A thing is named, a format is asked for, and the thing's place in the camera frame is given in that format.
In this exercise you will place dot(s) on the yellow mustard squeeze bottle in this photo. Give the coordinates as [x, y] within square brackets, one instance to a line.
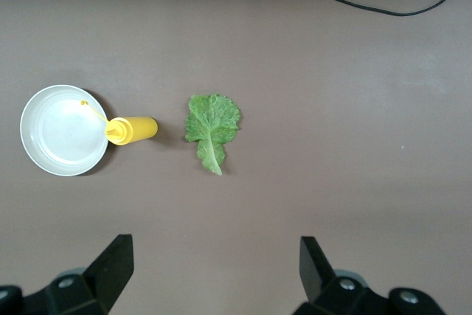
[138, 128]

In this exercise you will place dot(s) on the beige round plate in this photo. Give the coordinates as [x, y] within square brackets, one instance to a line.
[62, 138]

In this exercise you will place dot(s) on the green lettuce leaf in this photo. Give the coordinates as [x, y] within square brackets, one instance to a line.
[212, 123]

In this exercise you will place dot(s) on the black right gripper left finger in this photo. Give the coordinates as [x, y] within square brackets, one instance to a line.
[99, 278]

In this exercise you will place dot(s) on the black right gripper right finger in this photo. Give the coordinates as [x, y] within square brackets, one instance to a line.
[324, 293]

